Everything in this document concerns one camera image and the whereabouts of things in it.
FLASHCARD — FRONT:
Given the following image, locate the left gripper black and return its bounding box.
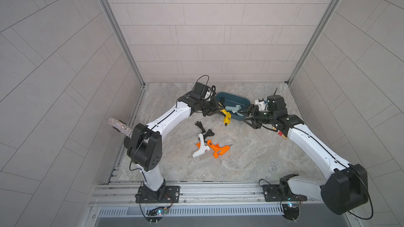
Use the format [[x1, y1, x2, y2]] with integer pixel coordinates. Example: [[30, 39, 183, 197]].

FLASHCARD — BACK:
[[196, 96, 224, 116]]

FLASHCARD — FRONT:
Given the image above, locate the yellow hot glue gun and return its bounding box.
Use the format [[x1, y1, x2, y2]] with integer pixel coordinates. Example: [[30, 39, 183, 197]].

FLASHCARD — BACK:
[[220, 109, 231, 127]]

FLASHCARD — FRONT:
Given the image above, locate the orange hot glue gun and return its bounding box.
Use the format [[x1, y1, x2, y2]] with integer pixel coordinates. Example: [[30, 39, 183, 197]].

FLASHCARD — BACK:
[[207, 140, 231, 158]]

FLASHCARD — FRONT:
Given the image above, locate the white hot glue gun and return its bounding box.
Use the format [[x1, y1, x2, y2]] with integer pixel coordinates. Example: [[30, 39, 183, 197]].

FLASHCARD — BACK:
[[190, 121, 215, 159]]

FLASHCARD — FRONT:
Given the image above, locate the mint green hot glue gun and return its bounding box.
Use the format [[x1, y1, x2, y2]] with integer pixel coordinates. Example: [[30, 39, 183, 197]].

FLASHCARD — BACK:
[[225, 104, 244, 117]]

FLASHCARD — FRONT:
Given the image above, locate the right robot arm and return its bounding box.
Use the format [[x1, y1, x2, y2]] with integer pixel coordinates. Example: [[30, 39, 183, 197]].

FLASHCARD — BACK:
[[238, 105, 372, 215]]

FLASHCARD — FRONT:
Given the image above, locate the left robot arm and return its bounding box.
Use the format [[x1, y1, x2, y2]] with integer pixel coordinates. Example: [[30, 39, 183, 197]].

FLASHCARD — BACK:
[[124, 95, 231, 192]]

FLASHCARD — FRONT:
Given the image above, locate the teal plastic storage box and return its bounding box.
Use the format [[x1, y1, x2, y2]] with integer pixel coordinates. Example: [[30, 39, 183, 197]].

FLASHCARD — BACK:
[[216, 92, 251, 121]]

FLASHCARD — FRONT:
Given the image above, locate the red yellow small carton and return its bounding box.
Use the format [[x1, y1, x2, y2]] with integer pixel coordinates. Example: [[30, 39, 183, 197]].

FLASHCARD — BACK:
[[277, 131, 287, 139]]

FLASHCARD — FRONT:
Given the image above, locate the right circuit board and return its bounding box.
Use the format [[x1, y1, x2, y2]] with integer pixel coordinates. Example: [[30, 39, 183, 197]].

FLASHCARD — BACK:
[[282, 203, 300, 222]]

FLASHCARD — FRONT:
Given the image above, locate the circuit board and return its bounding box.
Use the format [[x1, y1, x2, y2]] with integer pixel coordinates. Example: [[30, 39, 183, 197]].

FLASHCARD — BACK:
[[146, 207, 169, 224], [282, 203, 300, 222]]

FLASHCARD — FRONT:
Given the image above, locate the left circuit board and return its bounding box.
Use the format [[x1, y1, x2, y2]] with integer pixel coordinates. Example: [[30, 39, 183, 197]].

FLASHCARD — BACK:
[[146, 207, 169, 224]]

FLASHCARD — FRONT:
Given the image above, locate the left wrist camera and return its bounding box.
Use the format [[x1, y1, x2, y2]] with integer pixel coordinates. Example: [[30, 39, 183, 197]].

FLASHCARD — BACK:
[[191, 82, 211, 99]]

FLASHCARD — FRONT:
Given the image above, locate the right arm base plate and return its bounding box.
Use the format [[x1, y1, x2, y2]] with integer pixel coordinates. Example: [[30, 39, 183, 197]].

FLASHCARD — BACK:
[[261, 184, 307, 203]]

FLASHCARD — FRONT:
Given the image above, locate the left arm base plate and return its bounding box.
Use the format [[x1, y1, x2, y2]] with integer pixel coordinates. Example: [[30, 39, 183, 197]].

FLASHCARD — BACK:
[[135, 186, 181, 203]]

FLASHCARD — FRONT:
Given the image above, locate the aluminium mounting rail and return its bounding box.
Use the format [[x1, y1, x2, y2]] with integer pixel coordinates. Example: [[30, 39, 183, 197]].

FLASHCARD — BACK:
[[90, 180, 321, 207]]

